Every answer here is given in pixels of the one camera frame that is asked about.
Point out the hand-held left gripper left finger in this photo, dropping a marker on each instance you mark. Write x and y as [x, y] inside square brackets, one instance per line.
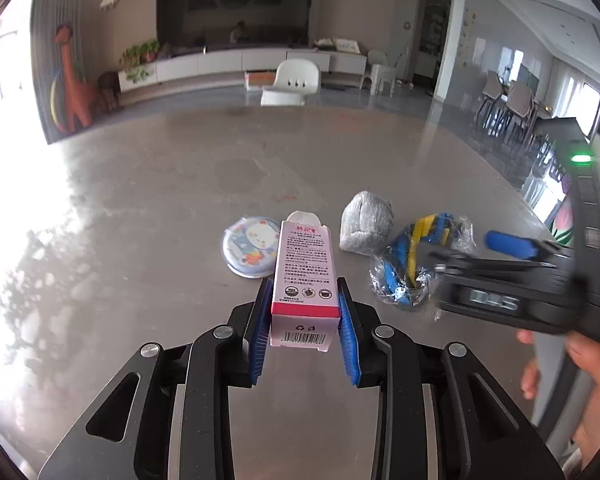
[259, 332]

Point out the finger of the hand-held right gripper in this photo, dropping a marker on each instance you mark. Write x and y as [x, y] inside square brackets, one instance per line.
[510, 242]
[480, 266]

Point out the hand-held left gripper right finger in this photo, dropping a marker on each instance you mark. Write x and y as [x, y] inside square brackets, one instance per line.
[349, 337]

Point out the clear packet with blue toy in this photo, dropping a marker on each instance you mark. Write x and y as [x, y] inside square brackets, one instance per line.
[405, 255]

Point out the pink and white carton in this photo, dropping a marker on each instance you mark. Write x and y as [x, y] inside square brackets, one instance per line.
[305, 270]

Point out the person's right hand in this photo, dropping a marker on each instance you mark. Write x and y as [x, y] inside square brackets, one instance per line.
[597, 375]

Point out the white tulip print bin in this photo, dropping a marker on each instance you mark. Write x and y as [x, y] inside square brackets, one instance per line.
[562, 222]

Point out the round cartoon tin lid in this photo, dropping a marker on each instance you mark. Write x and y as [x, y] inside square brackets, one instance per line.
[247, 242]

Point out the silver foil packet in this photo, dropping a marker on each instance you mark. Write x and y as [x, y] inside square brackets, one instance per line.
[367, 220]

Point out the grey dining chair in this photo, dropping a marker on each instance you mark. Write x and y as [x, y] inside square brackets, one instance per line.
[491, 92]
[521, 105]

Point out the white mop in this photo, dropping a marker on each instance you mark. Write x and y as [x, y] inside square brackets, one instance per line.
[404, 62]

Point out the small white child chair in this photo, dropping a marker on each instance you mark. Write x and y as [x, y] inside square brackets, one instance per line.
[380, 75]

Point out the cardboard box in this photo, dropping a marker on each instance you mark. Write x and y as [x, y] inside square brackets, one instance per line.
[260, 80]

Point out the white plastic chair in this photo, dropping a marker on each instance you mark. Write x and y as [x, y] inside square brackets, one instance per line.
[292, 77]

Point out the white television cabinet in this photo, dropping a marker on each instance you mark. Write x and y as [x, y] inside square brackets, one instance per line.
[220, 62]

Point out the white tissue pack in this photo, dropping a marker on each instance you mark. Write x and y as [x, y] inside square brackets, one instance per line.
[323, 42]

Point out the small dark stand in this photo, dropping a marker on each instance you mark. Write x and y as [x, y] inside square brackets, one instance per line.
[109, 90]

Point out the orange dinosaur toy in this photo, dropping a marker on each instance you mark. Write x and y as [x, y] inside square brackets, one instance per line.
[77, 100]

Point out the green potted plant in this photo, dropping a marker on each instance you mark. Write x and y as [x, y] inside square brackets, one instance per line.
[140, 55]

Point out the colourful hula hoop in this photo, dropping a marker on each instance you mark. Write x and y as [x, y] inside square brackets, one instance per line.
[54, 102]

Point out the large black television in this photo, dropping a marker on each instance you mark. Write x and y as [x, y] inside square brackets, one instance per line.
[230, 10]

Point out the white cloud wall decoration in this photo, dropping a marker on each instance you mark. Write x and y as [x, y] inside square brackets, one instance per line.
[109, 1]

